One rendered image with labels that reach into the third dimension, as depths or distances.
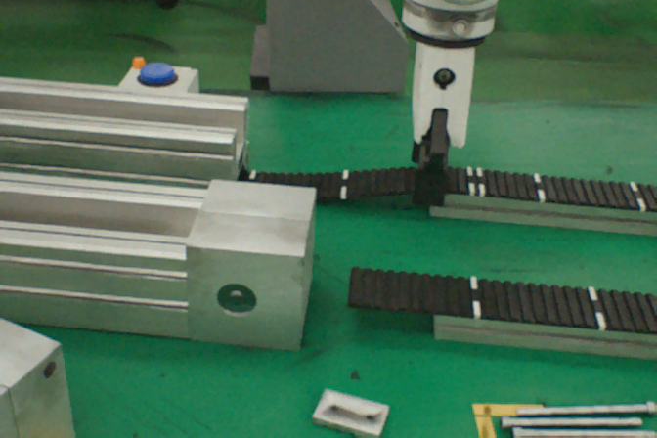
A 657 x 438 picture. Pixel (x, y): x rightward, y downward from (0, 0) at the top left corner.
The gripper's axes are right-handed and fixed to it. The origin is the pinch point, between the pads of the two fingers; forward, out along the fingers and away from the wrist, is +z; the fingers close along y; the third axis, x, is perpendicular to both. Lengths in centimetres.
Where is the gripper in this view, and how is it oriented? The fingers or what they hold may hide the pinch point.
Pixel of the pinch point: (427, 172)
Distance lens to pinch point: 84.7
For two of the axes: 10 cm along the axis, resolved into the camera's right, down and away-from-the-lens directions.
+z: -0.5, 8.5, 5.2
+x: -10.0, -0.9, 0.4
